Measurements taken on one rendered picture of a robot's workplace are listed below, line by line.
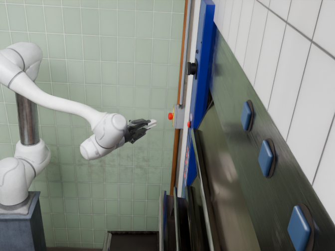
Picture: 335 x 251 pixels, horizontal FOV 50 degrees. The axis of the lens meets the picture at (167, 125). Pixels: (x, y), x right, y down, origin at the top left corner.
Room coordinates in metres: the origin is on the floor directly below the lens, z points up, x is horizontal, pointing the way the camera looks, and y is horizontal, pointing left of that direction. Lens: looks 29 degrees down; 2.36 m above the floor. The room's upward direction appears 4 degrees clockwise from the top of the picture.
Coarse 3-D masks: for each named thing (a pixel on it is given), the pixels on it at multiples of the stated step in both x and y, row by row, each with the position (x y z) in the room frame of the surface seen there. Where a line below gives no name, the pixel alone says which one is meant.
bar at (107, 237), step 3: (105, 234) 1.14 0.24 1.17; (108, 234) 1.13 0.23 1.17; (111, 234) 1.14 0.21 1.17; (105, 237) 1.12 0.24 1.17; (108, 237) 1.12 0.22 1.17; (111, 237) 1.13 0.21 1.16; (105, 240) 1.10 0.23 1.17; (108, 240) 1.10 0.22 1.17; (105, 243) 1.08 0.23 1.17; (108, 243) 1.09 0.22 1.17; (105, 246) 1.07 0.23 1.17; (108, 246) 1.07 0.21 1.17; (105, 249) 1.05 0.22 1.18; (108, 249) 1.06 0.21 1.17
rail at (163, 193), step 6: (162, 192) 1.12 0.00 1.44; (162, 198) 1.08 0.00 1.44; (162, 204) 1.05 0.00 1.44; (162, 210) 1.01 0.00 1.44; (162, 216) 0.98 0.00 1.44; (162, 222) 0.95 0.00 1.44; (162, 228) 0.93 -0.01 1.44; (162, 234) 0.90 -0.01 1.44; (162, 240) 0.87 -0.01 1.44; (162, 246) 0.85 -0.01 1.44
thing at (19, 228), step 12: (36, 192) 1.58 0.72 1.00; (36, 204) 1.53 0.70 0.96; (0, 216) 1.37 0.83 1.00; (12, 216) 1.38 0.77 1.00; (24, 216) 1.39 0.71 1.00; (36, 216) 1.50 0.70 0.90; (0, 228) 1.37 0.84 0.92; (12, 228) 1.37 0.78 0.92; (24, 228) 1.38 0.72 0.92; (36, 228) 1.47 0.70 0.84; (0, 240) 1.37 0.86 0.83; (12, 240) 1.37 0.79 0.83; (24, 240) 1.38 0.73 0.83; (36, 240) 1.44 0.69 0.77
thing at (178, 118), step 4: (176, 108) 1.74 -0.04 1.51; (184, 108) 1.75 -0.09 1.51; (176, 112) 1.70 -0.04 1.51; (180, 112) 1.70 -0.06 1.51; (184, 112) 1.70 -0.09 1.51; (176, 116) 1.69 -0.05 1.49; (180, 116) 1.69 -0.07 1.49; (172, 120) 1.74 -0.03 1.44; (176, 120) 1.69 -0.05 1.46; (180, 120) 1.69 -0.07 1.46; (172, 124) 1.72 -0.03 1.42; (176, 124) 1.69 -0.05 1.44; (180, 124) 1.69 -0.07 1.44; (180, 128) 1.70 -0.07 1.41
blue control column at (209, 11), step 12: (204, 0) 1.29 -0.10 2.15; (204, 12) 1.23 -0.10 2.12; (204, 24) 1.22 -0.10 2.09; (204, 36) 1.22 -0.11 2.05; (204, 48) 1.22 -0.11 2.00; (204, 60) 1.22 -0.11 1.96; (204, 72) 1.22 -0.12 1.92; (192, 84) 1.36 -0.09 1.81; (204, 84) 1.22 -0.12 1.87; (192, 96) 1.32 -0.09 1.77; (192, 108) 1.28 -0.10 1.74; (192, 120) 1.25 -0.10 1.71; (192, 144) 1.22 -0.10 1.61; (192, 156) 1.22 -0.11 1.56; (192, 168) 1.22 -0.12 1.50; (192, 180) 1.22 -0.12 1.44
